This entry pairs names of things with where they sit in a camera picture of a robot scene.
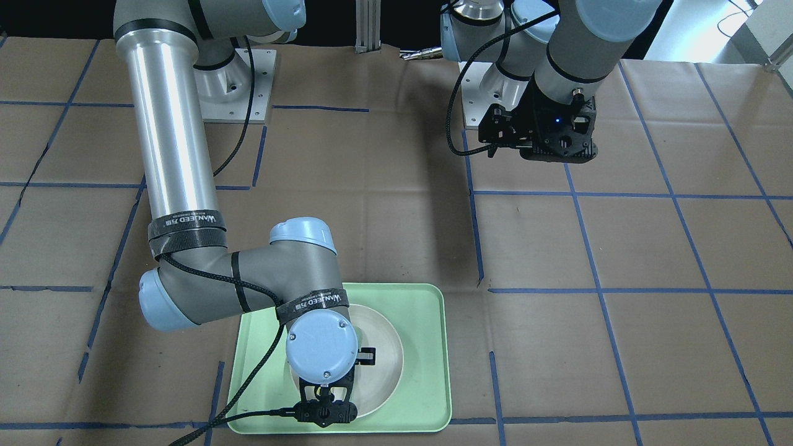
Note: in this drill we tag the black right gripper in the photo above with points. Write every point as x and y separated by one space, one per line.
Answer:
367 355

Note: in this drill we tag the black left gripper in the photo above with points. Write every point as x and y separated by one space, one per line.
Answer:
530 110

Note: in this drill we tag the white round plate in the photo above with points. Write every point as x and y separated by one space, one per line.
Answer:
387 359

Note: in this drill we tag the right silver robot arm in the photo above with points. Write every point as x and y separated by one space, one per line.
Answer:
198 279

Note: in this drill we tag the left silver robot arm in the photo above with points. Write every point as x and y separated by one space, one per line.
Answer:
546 60

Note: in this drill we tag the light green tray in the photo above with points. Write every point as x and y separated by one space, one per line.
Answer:
422 402

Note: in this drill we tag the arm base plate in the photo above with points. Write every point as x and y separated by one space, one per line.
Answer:
484 85
238 90

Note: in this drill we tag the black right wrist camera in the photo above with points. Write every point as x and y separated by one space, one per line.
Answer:
326 405

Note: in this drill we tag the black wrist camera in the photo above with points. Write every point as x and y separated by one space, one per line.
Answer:
326 405
560 132

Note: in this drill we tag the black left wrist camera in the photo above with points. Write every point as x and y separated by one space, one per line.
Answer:
560 132

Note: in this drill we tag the aluminium frame post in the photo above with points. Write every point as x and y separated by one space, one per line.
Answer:
367 26

